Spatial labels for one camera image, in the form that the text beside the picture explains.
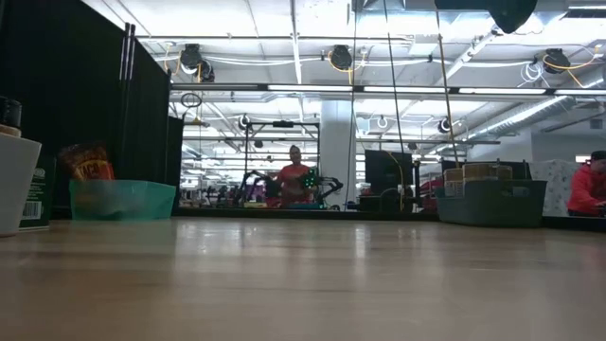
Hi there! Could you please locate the person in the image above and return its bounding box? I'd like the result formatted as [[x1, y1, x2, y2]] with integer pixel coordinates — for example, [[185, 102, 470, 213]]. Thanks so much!
[[273, 144, 317, 208], [566, 150, 606, 219]]

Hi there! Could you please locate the black aluminium table frame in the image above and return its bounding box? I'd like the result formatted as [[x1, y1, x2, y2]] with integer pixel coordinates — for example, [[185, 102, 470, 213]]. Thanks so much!
[[51, 206, 606, 233]]

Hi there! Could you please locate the black monitor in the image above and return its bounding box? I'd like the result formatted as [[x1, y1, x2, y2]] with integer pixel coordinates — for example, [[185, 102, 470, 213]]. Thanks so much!
[[364, 149, 415, 196]]

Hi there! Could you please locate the black metal rig frame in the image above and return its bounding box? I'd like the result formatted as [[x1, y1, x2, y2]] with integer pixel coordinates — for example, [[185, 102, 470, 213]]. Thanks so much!
[[241, 117, 322, 190]]

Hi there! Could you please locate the black hanging cable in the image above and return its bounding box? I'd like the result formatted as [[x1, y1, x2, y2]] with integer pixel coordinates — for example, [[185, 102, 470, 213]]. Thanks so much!
[[345, 0, 360, 207], [381, 0, 407, 155]]

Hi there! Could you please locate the yellow cable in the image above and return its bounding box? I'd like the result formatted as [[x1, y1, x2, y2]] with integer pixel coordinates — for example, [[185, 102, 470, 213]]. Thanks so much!
[[434, 0, 461, 168]]

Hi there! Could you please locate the white plastic bin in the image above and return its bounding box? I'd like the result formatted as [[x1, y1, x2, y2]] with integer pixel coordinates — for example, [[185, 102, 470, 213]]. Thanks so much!
[[0, 132, 44, 237]]

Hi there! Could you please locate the dark green pepper tin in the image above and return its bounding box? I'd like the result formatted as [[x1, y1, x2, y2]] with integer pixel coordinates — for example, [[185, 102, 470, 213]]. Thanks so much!
[[18, 154, 58, 232]]

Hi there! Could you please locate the black curtain partition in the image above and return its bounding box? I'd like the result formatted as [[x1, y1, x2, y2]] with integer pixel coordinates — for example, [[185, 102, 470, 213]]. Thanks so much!
[[0, 0, 185, 209]]

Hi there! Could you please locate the orange spice pouch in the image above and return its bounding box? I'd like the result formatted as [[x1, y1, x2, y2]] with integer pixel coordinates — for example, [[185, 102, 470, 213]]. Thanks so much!
[[58, 141, 116, 182]]

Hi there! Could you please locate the white patterned cloth board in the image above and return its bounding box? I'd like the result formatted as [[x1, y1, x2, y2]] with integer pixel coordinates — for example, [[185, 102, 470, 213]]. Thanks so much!
[[527, 158, 589, 219]]

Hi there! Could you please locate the teal plastic bin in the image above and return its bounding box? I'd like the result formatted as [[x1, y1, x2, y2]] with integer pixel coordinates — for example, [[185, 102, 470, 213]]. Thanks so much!
[[68, 178, 178, 222]]

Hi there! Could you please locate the blue-grey plastic bin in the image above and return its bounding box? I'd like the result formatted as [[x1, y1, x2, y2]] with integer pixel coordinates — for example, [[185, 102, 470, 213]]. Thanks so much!
[[434, 178, 548, 228]]

